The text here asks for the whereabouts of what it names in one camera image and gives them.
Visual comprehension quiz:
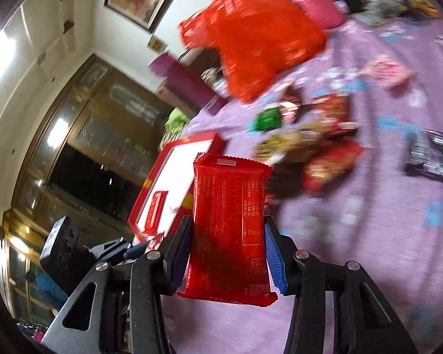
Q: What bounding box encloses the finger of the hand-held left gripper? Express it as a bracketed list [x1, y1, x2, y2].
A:
[123, 244, 149, 263]

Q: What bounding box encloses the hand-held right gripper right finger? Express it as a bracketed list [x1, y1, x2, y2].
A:
[264, 214, 419, 354]

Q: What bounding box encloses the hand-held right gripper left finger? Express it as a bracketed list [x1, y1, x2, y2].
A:
[40, 216, 194, 354]

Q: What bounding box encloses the red gift box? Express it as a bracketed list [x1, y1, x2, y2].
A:
[127, 132, 227, 246]

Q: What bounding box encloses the black snack packet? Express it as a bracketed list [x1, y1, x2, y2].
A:
[404, 128, 443, 183]

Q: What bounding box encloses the small red snack bar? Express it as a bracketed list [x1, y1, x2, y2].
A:
[147, 191, 167, 230]

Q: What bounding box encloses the purple floral cloth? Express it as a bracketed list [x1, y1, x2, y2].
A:
[162, 0, 443, 354]

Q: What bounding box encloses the wooden glass cabinet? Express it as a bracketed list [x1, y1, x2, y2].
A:
[0, 53, 178, 340]

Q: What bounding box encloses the large red snack bag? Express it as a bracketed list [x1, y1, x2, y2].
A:
[303, 141, 365, 193]

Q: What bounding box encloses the yellow snack packet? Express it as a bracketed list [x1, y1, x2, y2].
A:
[256, 129, 323, 160]

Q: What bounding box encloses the green snack packet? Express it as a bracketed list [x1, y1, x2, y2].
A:
[255, 106, 283, 132]

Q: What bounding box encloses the dark red snack packet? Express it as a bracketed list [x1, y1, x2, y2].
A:
[280, 88, 304, 123]

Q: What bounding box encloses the red patterned snack packet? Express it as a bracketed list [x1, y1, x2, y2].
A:
[312, 94, 352, 123]

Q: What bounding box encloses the maroon box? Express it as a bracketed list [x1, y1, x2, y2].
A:
[149, 52, 227, 117]

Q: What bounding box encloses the red plastic bag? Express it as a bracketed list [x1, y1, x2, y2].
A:
[178, 0, 328, 104]

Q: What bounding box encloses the pink snack packet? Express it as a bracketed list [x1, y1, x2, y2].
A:
[365, 56, 415, 88]

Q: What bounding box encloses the pink sleeved thermos bottle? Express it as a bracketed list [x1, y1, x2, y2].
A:
[286, 0, 344, 30]

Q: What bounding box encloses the small yellow wall picture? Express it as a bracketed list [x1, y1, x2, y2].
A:
[148, 36, 167, 54]

